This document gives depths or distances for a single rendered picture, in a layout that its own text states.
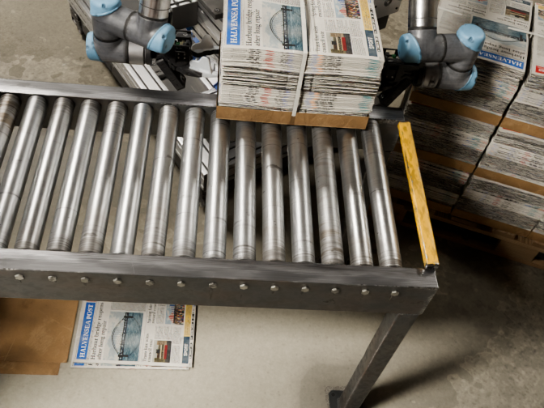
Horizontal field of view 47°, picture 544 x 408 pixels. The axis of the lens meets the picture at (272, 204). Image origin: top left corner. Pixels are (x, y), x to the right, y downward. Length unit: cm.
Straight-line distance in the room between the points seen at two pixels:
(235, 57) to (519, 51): 92
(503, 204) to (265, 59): 119
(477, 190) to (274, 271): 115
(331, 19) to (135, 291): 77
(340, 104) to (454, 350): 107
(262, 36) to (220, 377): 110
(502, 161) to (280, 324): 91
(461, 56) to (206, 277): 90
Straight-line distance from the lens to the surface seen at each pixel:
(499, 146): 214
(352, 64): 147
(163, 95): 164
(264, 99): 154
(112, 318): 216
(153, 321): 214
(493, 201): 235
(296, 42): 147
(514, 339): 240
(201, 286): 133
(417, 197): 150
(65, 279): 136
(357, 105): 157
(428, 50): 172
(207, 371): 208
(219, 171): 147
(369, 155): 159
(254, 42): 145
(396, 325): 153
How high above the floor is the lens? 192
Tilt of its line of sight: 52 degrees down
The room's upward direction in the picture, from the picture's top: 11 degrees clockwise
